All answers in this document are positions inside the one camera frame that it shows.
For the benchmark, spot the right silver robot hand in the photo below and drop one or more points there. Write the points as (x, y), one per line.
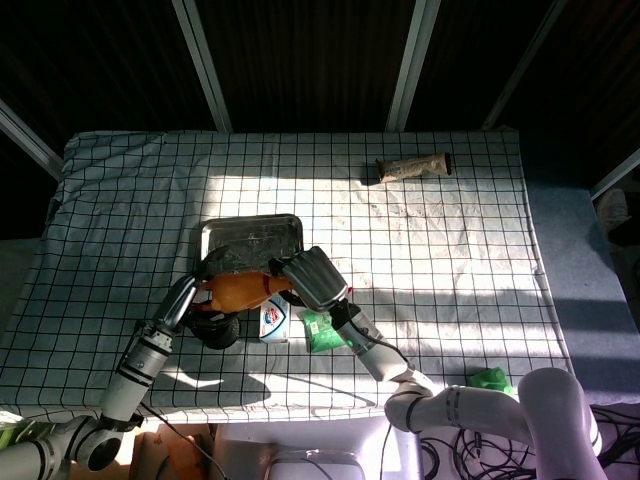
(312, 277)

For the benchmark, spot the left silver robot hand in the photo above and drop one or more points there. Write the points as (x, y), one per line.
(177, 305)

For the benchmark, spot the orange rubber chicken toy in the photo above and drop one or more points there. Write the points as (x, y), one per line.
(235, 292)

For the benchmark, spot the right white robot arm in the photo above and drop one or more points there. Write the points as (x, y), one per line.
(380, 357)

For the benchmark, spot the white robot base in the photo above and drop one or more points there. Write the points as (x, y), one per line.
(240, 445)

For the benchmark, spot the rectangular metal tray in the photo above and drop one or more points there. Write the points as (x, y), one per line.
(255, 237)

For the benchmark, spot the green plastic block toy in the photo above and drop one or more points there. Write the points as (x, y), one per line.
(487, 380)

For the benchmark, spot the black mesh pen cup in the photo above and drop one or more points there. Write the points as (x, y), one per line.
(217, 335)

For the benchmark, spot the white blue soap box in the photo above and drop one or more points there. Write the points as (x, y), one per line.
(274, 320)

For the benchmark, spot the green foil packet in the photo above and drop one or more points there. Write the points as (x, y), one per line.
(322, 335)

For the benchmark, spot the white black checked tablecloth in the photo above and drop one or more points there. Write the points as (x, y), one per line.
(450, 275)

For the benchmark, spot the brown cardboard box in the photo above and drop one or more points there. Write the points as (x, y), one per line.
(150, 450)

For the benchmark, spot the brown snack bar wrapper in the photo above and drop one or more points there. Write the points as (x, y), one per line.
(412, 167)

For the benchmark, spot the aluminium frame rail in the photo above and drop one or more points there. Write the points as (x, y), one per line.
(30, 137)
(617, 172)

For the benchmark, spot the aluminium frame post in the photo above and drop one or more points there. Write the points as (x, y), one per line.
(412, 65)
(520, 65)
(202, 65)

